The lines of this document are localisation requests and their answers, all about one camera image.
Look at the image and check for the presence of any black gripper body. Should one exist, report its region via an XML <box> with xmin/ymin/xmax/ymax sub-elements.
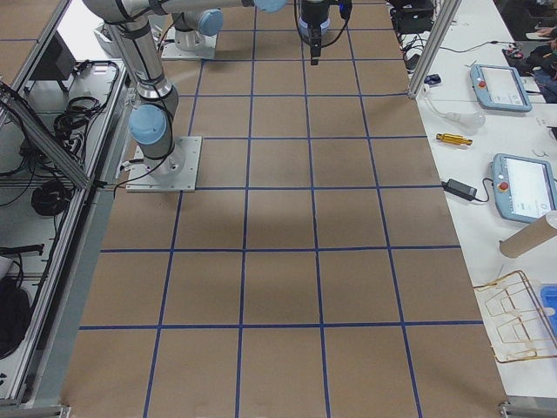
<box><xmin>297</xmin><ymin>0</ymin><xmax>329</xmax><ymax>45</ymax></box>

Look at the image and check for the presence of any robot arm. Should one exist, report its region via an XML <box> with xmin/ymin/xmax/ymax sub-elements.
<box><xmin>84</xmin><ymin>1</ymin><xmax>286</xmax><ymax>181</ymax></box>
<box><xmin>171</xmin><ymin>9</ymin><xmax>224</xmax><ymax>51</ymax></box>

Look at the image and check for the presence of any small blue device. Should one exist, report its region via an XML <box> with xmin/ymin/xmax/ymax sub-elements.
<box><xmin>424</xmin><ymin>74</ymin><xmax>441</xmax><ymax>85</ymax></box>

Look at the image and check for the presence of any gold cylindrical tool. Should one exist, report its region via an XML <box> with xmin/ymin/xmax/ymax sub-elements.
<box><xmin>436</xmin><ymin>133</ymin><xmax>473</xmax><ymax>146</ymax></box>

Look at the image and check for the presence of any far teach pendant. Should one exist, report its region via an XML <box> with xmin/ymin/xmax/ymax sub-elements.
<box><xmin>470</xmin><ymin>64</ymin><xmax>532</xmax><ymax>113</ymax></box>

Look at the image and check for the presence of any teach pendant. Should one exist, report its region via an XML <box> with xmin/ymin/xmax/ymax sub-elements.
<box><xmin>470</xmin><ymin>64</ymin><xmax>532</xmax><ymax>113</ymax></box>
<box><xmin>491</xmin><ymin>153</ymin><xmax>556</xmax><ymax>223</ymax></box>

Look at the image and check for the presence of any black power adapter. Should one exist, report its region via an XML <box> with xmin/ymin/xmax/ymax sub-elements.
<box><xmin>441</xmin><ymin>179</ymin><xmax>477</xmax><ymax>201</ymax></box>

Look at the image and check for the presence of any near teach pendant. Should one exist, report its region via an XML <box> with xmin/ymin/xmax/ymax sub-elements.
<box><xmin>491</xmin><ymin>153</ymin><xmax>556</xmax><ymax>223</ymax></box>

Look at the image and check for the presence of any cardboard tube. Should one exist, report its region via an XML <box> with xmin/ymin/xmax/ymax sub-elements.
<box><xmin>500</xmin><ymin>211</ymin><xmax>556</xmax><ymax>259</ymax></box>

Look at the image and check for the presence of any blue plastic box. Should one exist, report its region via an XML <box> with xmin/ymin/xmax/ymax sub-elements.
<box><xmin>540</xmin><ymin>285</ymin><xmax>557</xmax><ymax>334</ymax></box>

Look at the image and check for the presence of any aluminium frame post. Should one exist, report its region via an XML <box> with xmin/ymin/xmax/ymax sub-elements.
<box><xmin>407</xmin><ymin>0</ymin><xmax>461</xmax><ymax>98</ymax></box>

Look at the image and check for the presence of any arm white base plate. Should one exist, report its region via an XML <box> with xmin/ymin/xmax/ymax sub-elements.
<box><xmin>161</xmin><ymin>29</ymin><xmax>218</xmax><ymax>60</ymax></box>
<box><xmin>124</xmin><ymin>136</ymin><xmax>202</xmax><ymax>192</ymax></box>

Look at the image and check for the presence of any gold wire rack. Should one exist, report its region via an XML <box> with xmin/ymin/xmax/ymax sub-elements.
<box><xmin>473</xmin><ymin>270</ymin><xmax>556</xmax><ymax>364</ymax></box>

